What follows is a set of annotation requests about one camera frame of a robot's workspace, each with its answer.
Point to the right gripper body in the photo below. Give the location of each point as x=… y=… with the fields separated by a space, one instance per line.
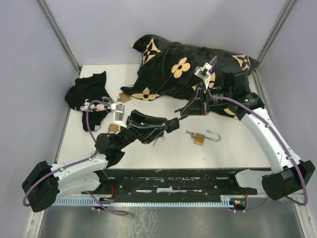
x=205 y=99

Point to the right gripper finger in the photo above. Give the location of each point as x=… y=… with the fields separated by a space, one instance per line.
x=183 y=114
x=193 y=105

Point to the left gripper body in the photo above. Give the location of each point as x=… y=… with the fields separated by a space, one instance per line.
x=137 y=133

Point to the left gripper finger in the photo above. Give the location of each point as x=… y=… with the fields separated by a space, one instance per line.
x=146 y=119
x=153 y=133

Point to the medium brass padlock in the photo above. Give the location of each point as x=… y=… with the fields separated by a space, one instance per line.
x=113 y=128

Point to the black-headed keys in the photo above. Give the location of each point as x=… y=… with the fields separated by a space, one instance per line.
x=158 y=138

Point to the black padlock shackle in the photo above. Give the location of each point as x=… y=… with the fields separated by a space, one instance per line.
x=172 y=125

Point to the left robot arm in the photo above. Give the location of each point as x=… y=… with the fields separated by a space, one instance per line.
x=47 y=183

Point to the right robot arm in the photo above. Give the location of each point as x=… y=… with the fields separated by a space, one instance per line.
x=289 y=173

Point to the brass padlock near pillow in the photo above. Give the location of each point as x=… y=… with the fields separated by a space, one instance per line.
x=123 y=97

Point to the silver keys of large padlock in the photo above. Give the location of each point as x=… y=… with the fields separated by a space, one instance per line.
x=192 y=134

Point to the large brass padlock long shackle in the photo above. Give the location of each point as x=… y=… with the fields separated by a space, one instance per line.
x=200 y=138

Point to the black floral pillow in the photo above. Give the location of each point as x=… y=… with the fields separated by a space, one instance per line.
x=167 y=68

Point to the black printed garment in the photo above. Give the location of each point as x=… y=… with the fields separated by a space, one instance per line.
x=90 y=97

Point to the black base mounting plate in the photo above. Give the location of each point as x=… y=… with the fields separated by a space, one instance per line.
x=192 y=181

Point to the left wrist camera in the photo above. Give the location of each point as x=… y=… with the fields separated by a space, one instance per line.
x=119 y=110

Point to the slotted cable duct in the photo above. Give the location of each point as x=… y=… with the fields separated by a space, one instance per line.
x=155 y=200

